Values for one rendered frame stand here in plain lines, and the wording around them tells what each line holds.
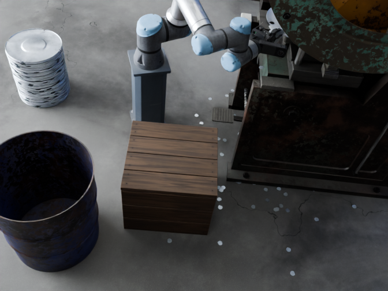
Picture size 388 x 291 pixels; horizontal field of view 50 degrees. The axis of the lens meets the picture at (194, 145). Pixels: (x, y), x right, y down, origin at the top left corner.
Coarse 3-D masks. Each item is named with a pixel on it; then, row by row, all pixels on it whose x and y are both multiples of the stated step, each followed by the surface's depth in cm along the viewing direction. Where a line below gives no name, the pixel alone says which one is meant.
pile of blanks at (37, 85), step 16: (16, 64) 220; (32, 64) 218; (48, 64) 222; (64, 64) 235; (16, 80) 233; (32, 80) 225; (48, 80) 229; (64, 80) 240; (32, 96) 235; (48, 96) 237; (64, 96) 246
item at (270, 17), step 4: (268, 12) 185; (272, 12) 185; (268, 16) 183; (272, 16) 183; (268, 20) 180; (272, 20) 181; (276, 20) 181; (272, 24) 178; (276, 24) 179; (284, 32) 175
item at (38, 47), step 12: (12, 36) 228; (24, 36) 229; (36, 36) 230; (48, 36) 231; (12, 48) 222; (24, 48) 222; (36, 48) 223; (48, 48) 225; (60, 48) 226; (36, 60) 218
